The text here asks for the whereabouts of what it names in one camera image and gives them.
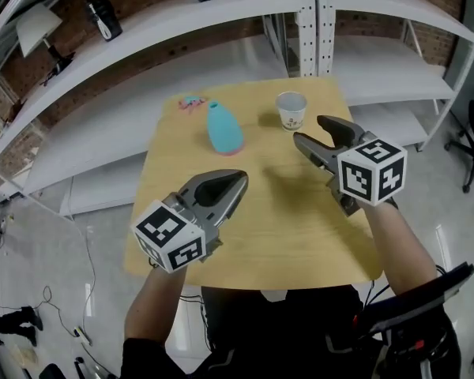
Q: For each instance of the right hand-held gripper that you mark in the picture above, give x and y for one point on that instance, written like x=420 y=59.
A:
x=371 y=172

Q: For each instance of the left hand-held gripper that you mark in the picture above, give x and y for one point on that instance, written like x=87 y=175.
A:
x=166 y=235

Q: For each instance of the white paper cup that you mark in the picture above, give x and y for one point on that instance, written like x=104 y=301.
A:
x=292 y=117

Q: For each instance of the teal plastic bottle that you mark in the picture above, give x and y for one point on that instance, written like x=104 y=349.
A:
x=225 y=132

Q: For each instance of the person's right forearm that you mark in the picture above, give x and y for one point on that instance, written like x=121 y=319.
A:
x=395 y=251

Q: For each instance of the person's left forearm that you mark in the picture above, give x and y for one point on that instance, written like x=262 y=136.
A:
x=154 y=310

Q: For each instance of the dark glass bottle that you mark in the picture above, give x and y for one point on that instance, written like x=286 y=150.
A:
x=106 y=18

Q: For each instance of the small pink blue toy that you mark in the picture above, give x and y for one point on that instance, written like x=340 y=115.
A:
x=191 y=104

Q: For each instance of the white metal shelving unit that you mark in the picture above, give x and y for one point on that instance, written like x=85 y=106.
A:
x=142 y=26
x=379 y=6

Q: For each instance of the person's black clothing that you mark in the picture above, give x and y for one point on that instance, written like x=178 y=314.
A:
x=280 y=330

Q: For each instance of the black chest-mounted rig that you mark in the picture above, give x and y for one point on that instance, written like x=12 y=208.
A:
x=418 y=294

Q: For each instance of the white power strip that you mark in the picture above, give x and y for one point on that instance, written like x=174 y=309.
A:
x=82 y=336

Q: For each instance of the white shade table lamp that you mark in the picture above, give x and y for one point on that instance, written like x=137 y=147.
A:
x=37 y=30

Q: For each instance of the wooden table black pedestal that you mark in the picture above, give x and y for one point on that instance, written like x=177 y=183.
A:
x=280 y=219

